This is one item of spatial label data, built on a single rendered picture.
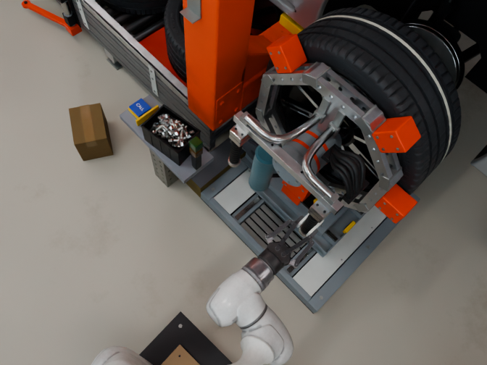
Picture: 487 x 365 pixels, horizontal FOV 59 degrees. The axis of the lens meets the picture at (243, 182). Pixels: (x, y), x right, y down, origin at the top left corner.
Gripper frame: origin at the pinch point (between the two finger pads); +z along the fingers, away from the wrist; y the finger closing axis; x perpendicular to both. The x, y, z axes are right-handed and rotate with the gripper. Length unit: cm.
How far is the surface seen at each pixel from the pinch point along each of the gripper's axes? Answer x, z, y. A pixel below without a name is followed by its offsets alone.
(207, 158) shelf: -38, 5, -52
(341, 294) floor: -83, 20, 29
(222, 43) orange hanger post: 20, 15, -57
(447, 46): 17, 75, -9
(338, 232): -68, 36, 8
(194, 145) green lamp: -17, -3, -52
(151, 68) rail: -44, 20, -109
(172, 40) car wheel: -33, 33, -107
